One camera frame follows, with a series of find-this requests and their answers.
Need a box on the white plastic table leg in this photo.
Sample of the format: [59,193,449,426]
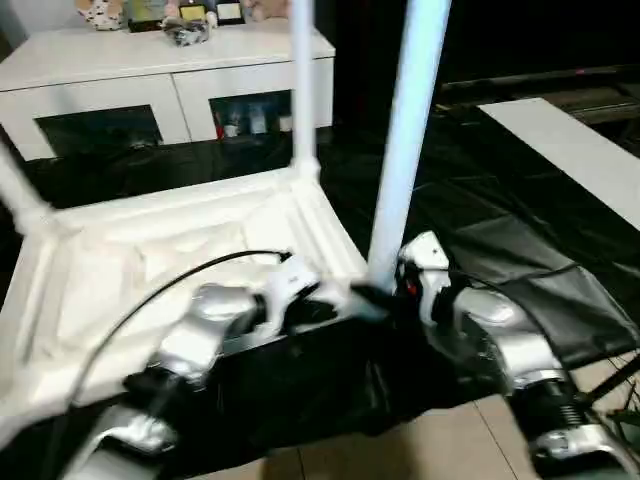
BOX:
[288,0,322,177]
[0,133,57,232]
[366,0,455,290]

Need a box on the dark frame with yellow cards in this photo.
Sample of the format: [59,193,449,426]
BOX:
[126,0,250,35]

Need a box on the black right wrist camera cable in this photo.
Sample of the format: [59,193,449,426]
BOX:
[433,266,572,382]

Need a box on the black tripod base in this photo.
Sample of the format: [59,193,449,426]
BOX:
[608,393,640,442]

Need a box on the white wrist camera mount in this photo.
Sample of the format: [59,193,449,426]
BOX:
[263,256,322,342]
[396,229,452,327]

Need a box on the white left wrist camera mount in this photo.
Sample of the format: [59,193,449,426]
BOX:
[263,256,322,342]

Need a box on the black low cabinet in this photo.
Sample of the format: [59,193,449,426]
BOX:
[328,0,640,122]

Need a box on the black plastic mat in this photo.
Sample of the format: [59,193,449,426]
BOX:
[0,101,640,452]

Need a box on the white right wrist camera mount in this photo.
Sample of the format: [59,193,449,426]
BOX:
[396,229,452,327]

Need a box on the bag of black items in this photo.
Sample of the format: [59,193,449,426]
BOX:
[163,18,212,50]

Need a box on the beige plush toy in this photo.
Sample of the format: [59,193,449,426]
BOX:
[243,0,292,22]

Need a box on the black tripod leg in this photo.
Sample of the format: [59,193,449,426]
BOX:
[581,356,640,407]

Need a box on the white flat board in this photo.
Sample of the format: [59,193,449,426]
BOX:
[476,96,640,232]

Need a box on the white sideboard cabinet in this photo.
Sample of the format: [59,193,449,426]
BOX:
[0,21,337,162]

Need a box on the dark grey curtain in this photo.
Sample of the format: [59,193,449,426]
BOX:
[0,0,29,52]

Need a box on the red and white container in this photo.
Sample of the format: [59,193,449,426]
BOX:
[213,111,242,140]

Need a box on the white plastic table top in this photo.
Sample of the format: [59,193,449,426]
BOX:
[0,158,372,417]

